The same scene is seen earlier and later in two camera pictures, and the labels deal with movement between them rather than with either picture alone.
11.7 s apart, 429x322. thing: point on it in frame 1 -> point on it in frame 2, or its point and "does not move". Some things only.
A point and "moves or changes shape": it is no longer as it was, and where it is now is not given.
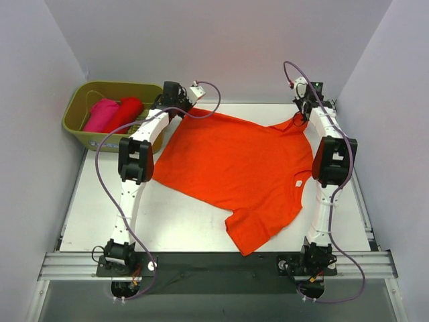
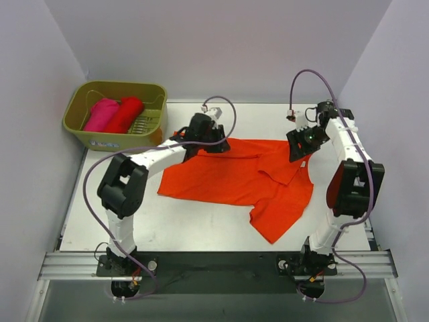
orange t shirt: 245,170 moves or changes shape
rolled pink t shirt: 102,115 does not move
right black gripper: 302,109 -> 298,147
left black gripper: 183,107 -> 217,140
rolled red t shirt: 128,109 does not move
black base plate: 218,272 does not move
